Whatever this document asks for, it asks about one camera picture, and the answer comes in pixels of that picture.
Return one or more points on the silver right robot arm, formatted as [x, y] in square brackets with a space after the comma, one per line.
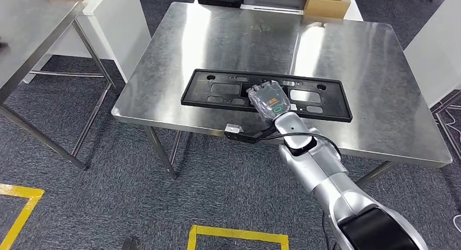
[324, 176]

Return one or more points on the white cabinet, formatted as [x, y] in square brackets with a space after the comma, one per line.
[119, 28]
[439, 50]

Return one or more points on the yellow floor tape square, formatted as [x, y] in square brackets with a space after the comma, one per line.
[25, 205]

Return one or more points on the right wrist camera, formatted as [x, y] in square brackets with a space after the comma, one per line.
[233, 127]

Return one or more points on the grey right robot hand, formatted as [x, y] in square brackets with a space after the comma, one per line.
[272, 99]

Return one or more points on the black plastic plate bracket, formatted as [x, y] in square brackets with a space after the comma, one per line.
[196, 95]

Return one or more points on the stainless steel table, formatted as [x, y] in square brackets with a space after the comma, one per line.
[444, 124]
[216, 39]
[32, 28]

